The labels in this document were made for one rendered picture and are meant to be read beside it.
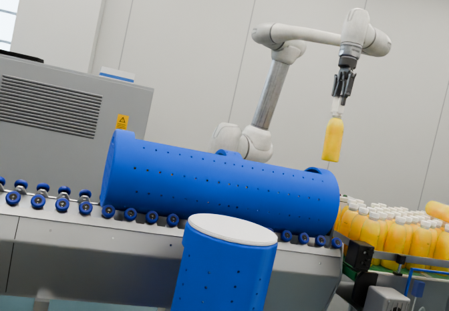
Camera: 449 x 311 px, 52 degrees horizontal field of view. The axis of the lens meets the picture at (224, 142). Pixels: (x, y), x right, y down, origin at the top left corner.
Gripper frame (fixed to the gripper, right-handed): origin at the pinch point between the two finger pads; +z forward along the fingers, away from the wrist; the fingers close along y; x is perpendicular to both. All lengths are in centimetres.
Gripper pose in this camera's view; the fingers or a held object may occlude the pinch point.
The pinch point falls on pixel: (338, 106)
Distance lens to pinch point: 200.7
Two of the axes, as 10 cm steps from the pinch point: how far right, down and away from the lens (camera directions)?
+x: 9.2, 2.1, 3.2
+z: -2.2, 9.8, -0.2
